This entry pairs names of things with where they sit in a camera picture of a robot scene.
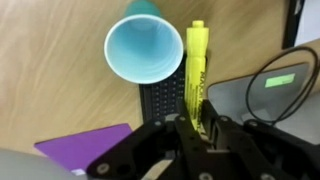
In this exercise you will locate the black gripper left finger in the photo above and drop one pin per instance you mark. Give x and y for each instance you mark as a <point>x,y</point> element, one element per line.
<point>156,146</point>

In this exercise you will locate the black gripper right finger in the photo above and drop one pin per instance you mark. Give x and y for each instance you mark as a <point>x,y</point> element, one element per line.
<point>253,150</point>

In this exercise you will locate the yellow highlighter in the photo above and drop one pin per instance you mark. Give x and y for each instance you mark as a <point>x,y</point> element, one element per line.
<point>196,73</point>

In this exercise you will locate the teal plastic cup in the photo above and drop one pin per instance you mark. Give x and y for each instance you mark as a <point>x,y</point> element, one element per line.
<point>143,46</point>

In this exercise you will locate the black computer keyboard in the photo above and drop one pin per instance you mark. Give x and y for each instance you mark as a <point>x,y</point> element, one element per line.
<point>163,96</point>

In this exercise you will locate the grey monitor stand base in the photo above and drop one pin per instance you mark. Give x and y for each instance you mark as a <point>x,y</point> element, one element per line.
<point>266,96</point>

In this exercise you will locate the purple paper sheet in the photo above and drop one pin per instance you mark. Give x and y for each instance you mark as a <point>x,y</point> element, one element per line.
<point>86,146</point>

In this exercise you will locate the green sticker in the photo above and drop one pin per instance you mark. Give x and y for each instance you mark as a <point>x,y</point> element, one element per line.
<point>280,80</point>

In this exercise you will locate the black computer monitor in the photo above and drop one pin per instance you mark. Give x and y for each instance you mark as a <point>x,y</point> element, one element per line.
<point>292,23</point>

